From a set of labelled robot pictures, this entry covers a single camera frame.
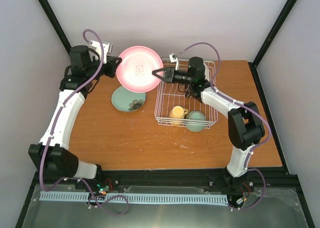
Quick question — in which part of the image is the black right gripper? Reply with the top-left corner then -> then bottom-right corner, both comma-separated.
151,67 -> 193,86

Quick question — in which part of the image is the pink bear plate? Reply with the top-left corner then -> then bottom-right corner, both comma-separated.
116,46 -> 163,93

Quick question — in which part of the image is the green flower plate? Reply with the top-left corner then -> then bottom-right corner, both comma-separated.
111,86 -> 147,112

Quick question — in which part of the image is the yellow mug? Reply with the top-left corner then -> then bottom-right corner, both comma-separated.
168,106 -> 189,126

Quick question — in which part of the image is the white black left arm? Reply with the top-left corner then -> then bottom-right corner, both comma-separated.
28,40 -> 122,190

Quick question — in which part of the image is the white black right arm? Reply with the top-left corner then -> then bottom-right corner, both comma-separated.
152,57 -> 265,190

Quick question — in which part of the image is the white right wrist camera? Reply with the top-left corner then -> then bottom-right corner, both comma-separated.
169,53 -> 179,70

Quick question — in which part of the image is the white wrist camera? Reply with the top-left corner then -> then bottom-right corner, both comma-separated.
169,53 -> 179,70
89,40 -> 113,64

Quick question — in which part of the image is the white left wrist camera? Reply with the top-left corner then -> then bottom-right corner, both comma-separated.
89,40 -> 113,64

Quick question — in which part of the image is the white wire dish rack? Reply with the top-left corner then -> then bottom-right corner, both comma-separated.
154,58 -> 219,127

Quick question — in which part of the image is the black left frame post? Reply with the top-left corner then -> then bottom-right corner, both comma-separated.
38,0 -> 72,56

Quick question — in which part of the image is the black frame post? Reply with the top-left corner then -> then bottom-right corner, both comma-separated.
251,0 -> 305,68
38,0 -> 72,56

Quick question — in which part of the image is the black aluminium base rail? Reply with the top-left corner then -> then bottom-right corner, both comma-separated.
32,170 -> 300,194

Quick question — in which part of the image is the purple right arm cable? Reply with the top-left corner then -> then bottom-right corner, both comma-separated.
174,41 -> 273,211

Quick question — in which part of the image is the light blue cable duct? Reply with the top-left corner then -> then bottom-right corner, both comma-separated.
39,191 -> 228,206

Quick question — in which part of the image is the black right frame post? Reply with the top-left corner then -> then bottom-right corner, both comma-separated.
251,0 -> 305,68

